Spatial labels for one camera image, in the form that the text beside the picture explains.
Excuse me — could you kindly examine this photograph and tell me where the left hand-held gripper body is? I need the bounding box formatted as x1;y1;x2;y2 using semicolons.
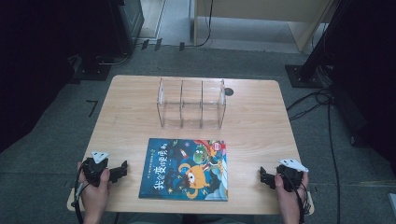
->
81;150;110;188

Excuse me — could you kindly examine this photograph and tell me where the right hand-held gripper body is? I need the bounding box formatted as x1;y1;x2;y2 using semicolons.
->
276;158;310;192

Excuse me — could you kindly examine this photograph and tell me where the blue children's picture book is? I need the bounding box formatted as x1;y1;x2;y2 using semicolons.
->
138;137;230;203

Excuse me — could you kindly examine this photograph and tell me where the clear acrylic book rack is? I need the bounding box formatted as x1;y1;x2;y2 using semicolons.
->
156;77;227;131

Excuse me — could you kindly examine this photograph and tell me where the person's right hand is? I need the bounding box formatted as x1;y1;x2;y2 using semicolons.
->
274;172;310;218

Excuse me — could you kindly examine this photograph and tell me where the person's left hand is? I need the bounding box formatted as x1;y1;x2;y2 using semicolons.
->
77;161;111;218

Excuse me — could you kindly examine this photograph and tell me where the black flat stand base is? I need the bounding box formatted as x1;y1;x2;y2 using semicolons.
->
73;62;112;82

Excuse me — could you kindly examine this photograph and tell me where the white object at floor edge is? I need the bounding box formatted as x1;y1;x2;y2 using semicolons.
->
388;192;396;219

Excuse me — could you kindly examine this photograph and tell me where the black metal stand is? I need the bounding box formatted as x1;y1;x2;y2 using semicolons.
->
284;0;354;89

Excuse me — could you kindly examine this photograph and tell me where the black computer tower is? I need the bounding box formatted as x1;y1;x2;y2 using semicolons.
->
108;0;146;54

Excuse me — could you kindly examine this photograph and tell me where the light wooden cabinet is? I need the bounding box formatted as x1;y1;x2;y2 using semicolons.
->
193;0;338;52

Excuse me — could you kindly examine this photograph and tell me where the right hand-held gripper cable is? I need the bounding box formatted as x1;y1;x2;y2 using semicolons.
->
279;173;313;224

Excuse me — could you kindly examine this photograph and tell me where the hand-held gripper cable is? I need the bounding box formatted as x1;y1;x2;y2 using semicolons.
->
70;162;87;224
279;173;313;224

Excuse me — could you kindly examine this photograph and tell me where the left hand-held gripper cable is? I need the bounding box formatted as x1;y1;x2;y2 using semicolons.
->
70;162;87;224

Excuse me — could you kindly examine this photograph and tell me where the long black floor cable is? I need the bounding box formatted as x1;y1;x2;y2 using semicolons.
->
326;92;342;224

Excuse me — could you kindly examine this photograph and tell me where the looped black floor cable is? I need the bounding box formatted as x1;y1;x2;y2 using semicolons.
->
286;88;333;122

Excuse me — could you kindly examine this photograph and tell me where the grey floor cable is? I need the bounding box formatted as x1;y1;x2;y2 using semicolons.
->
95;50;132;66

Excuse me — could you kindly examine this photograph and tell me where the black hanging cable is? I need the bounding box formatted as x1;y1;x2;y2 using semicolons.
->
183;0;215;49

